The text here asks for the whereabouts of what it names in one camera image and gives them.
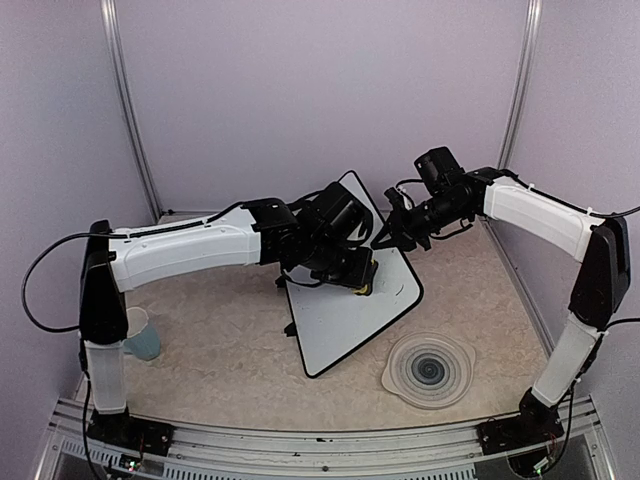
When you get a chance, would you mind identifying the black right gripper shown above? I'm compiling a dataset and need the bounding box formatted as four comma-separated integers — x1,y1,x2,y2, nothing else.
370,190,469,250

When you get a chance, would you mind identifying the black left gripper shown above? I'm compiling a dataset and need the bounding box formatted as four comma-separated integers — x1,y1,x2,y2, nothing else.
305,236,377,291

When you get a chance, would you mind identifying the white whiteboard black frame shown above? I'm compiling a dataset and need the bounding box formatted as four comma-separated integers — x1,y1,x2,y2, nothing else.
274,170,425,379

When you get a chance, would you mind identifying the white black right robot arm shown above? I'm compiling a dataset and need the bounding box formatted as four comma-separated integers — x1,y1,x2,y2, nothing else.
371,164,631,454

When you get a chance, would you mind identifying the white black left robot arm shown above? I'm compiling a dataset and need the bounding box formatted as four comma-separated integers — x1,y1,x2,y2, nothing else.
79,193,378,445

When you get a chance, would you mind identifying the grey spiral pattern plate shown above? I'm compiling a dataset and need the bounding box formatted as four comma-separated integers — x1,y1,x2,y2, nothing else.
381,332,476,410

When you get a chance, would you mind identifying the light blue mug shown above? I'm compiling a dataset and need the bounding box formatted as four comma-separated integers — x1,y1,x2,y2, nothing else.
124,307,161,361

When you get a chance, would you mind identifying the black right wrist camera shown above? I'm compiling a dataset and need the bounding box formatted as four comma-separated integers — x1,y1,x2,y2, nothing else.
414,146,465,196

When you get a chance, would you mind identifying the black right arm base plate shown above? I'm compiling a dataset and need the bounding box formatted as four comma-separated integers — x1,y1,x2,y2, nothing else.
476,415,565,455

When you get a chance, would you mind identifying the front aluminium rail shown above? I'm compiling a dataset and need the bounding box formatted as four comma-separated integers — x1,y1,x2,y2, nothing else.
29,397,616,479

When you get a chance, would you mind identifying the right aluminium frame post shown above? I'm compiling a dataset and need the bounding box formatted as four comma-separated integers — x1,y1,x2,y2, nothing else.
498,0,543,169

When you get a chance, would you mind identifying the aluminium frame post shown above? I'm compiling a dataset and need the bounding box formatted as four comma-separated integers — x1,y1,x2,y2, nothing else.
498,0,543,169
100,0,163,221

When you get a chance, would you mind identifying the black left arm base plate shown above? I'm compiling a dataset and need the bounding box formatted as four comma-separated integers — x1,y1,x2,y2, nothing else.
87,417,174,457

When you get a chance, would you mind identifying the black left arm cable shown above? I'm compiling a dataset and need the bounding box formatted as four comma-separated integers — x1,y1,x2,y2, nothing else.
21,233,94,334

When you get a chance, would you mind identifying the left aluminium frame post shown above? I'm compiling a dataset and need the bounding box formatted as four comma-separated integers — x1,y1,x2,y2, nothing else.
100,0,163,221

